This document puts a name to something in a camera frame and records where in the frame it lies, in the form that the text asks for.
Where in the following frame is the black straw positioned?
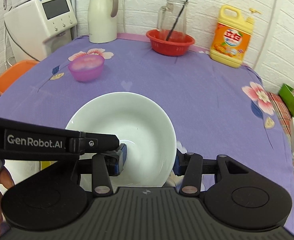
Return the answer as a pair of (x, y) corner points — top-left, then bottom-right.
(165, 0), (190, 42)

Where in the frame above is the plain white plate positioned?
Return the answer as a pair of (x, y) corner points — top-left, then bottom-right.
(5, 160), (40, 184)

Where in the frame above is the orange plastic basin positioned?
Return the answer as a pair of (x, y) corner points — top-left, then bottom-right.
(0, 60), (38, 95)

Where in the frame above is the white water dispenser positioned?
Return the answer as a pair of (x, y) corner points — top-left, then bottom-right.
(4, 0), (78, 62)

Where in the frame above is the red plastic basket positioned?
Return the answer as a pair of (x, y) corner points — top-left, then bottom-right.
(146, 29), (195, 56)

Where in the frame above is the purple plastic bowl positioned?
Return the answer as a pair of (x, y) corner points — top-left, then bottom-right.
(68, 55), (105, 82)

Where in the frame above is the white ceramic patterned bowl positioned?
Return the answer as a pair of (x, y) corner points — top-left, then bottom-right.
(66, 92), (177, 188)

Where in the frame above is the green box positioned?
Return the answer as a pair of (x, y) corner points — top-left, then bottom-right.
(278, 83), (294, 117)

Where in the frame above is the glass jar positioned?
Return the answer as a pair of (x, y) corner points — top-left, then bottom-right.
(156, 0), (189, 42)

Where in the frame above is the white thermos jug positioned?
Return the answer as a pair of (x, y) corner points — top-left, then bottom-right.
(87, 0), (118, 43)

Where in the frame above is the purple floral tablecloth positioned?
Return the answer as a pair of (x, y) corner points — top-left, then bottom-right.
(0, 36), (294, 239)

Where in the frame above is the yellow detergent bottle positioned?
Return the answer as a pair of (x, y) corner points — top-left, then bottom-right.
(209, 5), (254, 68)

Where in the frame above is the yellow plastic plate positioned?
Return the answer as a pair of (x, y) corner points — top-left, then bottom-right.
(40, 161), (56, 171)

